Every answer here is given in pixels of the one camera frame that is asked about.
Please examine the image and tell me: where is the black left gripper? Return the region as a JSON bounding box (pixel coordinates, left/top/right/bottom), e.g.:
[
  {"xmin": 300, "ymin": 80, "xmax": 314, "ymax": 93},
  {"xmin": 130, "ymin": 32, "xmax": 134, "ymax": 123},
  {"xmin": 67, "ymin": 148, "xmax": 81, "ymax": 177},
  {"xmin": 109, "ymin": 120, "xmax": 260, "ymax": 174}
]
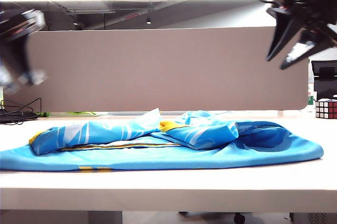
[{"xmin": 0, "ymin": 9, "xmax": 49, "ymax": 95}]

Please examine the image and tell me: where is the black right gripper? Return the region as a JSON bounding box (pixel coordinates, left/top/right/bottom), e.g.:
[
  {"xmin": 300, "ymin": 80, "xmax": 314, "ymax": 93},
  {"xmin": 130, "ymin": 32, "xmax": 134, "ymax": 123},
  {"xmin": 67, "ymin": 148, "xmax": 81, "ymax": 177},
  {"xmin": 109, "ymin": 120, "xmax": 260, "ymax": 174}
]
[{"xmin": 265, "ymin": 0, "xmax": 337, "ymax": 71}]

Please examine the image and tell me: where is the blue white soccer jersey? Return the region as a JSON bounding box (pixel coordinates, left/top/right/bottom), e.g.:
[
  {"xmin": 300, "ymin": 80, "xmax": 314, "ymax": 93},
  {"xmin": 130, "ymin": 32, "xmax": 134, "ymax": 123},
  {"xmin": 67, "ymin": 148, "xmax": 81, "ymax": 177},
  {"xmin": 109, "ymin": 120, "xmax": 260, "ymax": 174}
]
[{"xmin": 0, "ymin": 108, "xmax": 324, "ymax": 173}]

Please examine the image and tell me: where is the flat black device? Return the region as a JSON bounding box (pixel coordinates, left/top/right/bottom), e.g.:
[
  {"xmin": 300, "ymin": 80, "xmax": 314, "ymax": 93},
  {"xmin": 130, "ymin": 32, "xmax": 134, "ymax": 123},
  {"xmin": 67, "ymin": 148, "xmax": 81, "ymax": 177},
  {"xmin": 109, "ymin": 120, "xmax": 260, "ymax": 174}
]
[{"xmin": 0, "ymin": 110, "xmax": 39, "ymax": 123}]

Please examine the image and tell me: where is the black office chair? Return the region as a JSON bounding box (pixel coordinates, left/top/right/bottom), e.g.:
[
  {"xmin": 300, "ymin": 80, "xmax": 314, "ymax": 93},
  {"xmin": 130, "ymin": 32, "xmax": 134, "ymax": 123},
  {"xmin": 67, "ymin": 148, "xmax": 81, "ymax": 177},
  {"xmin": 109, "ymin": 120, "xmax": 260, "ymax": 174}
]
[{"xmin": 311, "ymin": 60, "xmax": 337, "ymax": 101}]

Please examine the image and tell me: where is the rubik's cube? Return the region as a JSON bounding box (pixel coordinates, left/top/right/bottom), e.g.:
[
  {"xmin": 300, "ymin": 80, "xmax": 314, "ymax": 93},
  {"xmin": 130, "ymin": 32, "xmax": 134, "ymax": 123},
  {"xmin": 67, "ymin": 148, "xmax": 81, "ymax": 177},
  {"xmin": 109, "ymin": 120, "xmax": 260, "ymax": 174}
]
[{"xmin": 314, "ymin": 99, "xmax": 337, "ymax": 120}]

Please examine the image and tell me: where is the brown desk partition panel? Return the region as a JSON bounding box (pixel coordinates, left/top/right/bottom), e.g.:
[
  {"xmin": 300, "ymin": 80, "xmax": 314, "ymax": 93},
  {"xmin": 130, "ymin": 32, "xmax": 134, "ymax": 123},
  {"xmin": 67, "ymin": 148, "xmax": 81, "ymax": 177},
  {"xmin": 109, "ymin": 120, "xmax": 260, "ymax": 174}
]
[{"xmin": 4, "ymin": 26, "xmax": 309, "ymax": 113}]

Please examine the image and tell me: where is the black chair base under desk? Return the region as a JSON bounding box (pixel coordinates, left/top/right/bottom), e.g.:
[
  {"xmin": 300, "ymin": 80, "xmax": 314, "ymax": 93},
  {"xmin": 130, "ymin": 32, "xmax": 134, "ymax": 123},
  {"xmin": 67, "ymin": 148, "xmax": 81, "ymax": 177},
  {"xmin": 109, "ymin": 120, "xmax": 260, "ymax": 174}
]
[{"xmin": 178, "ymin": 210, "xmax": 246, "ymax": 224}]

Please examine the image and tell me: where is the black cable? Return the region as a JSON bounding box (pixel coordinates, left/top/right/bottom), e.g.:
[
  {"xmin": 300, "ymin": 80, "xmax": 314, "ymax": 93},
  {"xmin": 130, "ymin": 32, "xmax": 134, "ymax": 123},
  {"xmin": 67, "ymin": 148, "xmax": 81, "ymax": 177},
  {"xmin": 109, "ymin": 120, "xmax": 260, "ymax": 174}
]
[{"xmin": 0, "ymin": 97, "xmax": 43, "ymax": 126}]

